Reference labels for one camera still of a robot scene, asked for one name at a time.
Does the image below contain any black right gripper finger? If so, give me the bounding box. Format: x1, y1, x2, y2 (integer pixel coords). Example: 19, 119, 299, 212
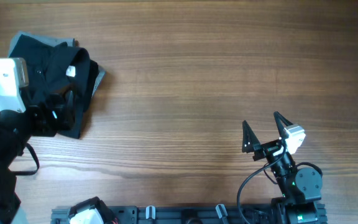
273, 111, 293, 137
242, 120, 261, 153

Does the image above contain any black t-shirt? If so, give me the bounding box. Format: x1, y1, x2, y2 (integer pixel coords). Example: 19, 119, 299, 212
10, 35, 99, 139

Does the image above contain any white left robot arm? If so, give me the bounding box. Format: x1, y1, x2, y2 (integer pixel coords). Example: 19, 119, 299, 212
0, 91, 75, 223

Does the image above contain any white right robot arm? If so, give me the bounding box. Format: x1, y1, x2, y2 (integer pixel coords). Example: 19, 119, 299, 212
236, 111, 325, 223

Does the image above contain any grey folded garment in pile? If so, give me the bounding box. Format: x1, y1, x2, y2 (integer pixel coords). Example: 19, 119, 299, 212
8, 30, 106, 96

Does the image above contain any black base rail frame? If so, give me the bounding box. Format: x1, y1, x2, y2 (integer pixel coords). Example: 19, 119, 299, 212
50, 204, 328, 224

